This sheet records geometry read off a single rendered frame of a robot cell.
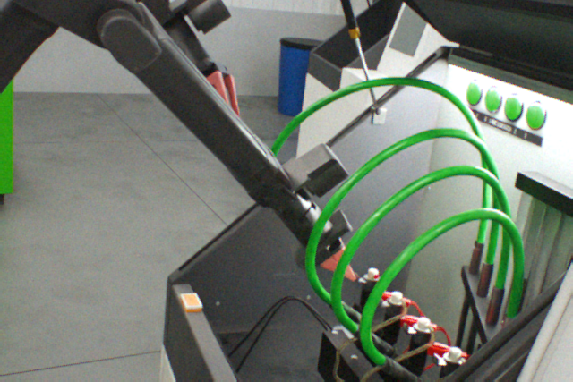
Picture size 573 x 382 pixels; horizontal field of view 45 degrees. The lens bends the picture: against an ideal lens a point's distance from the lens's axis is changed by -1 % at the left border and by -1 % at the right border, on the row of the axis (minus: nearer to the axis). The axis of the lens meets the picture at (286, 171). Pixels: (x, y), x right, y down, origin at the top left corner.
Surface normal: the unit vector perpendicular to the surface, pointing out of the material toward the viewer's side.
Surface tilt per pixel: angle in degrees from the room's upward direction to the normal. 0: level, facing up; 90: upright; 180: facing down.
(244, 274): 90
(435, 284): 90
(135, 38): 113
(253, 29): 90
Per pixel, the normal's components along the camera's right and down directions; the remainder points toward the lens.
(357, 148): 0.35, 0.32
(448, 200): -0.93, 0.00
